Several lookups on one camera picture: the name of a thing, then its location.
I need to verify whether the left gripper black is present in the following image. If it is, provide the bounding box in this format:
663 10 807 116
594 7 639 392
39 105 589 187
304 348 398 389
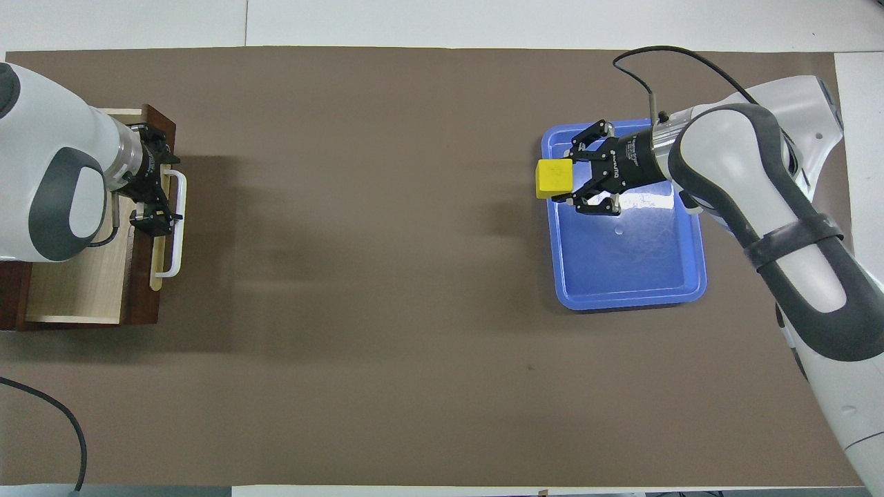
124 122 184 237

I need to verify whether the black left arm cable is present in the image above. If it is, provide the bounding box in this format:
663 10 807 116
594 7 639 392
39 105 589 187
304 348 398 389
0 200 122 493

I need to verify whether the wooden drawer with white handle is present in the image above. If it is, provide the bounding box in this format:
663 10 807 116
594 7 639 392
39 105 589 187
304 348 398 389
23 104 188 326

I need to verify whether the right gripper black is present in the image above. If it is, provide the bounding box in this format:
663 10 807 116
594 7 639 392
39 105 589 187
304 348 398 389
552 119 661 217

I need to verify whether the blue plastic tray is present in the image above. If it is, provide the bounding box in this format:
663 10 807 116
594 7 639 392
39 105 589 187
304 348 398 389
541 117 708 311

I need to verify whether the brown table mat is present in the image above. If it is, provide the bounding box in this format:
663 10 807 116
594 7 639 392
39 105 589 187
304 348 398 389
0 46 881 488

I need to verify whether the yellow cube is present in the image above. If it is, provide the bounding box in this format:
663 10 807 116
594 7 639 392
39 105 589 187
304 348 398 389
537 159 575 200

